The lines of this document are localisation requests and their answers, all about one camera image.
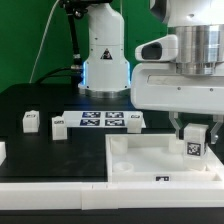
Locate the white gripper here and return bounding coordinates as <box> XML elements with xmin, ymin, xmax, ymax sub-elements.
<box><xmin>131</xmin><ymin>63</ymin><xmax>224</xmax><ymax>144</ymax></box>

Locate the white square tabletop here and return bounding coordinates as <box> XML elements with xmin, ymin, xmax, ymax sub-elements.
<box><xmin>106</xmin><ymin>134</ymin><xmax>224</xmax><ymax>183</ymax></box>

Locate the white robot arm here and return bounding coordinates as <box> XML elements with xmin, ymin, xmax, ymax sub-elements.
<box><xmin>82</xmin><ymin>0</ymin><xmax>224</xmax><ymax>143</ymax></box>

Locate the white sheet with tags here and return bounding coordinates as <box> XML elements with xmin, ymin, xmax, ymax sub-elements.
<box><xmin>62</xmin><ymin>111</ymin><xmax>136</xmax><ymax>128</ymax></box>

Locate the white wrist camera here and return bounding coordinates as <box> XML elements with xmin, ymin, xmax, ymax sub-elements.
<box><xmin>135</xmin><ymin>34</ymin><xmax>178</xmax><ymax>62</ymax></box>

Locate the white front fence wall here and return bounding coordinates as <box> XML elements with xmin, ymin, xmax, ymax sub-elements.
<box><xmin>0</xmin><ymin>182</ymin><xmax>224</xmax><ymax>210</ymax></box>

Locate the white fence wall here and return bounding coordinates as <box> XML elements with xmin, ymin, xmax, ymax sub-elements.
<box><xmin>0</xmin><ymin>142</ymin><xmax>6</xmax><ymax>166</ymax></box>
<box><xmin>0</xmin><ymin>182</ymin><xmax>224</xmax><ymax>210</ymax></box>

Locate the black cable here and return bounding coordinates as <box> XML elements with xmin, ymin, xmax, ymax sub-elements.
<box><xmin>35</xmin><ymin>66</ymin><xmax>84</xmax><ymax>84</ymax></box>

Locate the white cable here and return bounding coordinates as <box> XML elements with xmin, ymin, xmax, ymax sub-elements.
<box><xmin>29</xmin><ymin>0</ymin><xmax>62</xmax><ymax>84</ymax></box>

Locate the white left fence wall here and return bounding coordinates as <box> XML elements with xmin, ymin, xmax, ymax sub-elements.
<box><xmin>0</xmin><ymin>142</ymin><xmax>6</xmax><ymax>166</ymax></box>

